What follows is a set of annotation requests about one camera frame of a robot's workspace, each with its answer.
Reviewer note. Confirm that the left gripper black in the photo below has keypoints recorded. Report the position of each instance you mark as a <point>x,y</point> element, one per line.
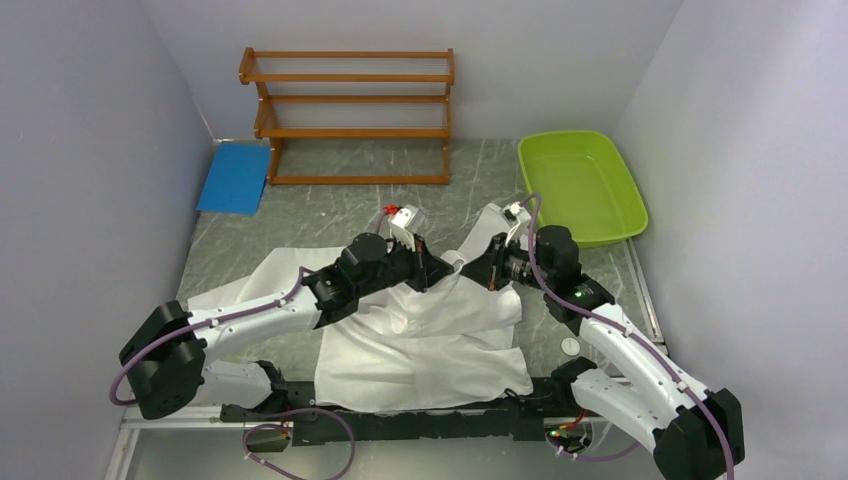
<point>427,269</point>

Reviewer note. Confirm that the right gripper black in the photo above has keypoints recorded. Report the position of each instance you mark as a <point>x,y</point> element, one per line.
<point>488,269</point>

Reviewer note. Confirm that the white shirt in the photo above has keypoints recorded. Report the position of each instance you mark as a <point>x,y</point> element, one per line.
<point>402,350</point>

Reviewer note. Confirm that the white round brooch backing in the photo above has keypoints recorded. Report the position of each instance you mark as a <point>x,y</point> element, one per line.
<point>570,347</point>

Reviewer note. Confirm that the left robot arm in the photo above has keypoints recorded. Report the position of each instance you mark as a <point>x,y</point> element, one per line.
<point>175,358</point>

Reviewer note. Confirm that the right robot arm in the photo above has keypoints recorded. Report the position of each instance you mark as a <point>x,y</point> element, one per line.
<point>692,431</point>

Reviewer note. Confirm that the green plastic basin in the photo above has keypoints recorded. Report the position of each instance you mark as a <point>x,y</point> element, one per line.
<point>585,186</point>

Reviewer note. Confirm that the blue board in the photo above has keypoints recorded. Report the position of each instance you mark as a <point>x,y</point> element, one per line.
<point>236,179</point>

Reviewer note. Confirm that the wooden shoe rack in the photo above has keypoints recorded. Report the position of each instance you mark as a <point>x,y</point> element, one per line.
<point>352,95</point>

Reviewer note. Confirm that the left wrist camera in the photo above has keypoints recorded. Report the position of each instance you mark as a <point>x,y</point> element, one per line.
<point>404,223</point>

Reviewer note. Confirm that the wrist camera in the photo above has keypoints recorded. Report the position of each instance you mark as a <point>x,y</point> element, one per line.
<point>518,219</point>
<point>404,223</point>

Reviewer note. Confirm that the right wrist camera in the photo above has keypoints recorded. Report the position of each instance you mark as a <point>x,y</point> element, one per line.
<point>518,219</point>

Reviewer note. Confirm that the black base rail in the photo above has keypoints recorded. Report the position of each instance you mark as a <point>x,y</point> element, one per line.
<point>519,417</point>

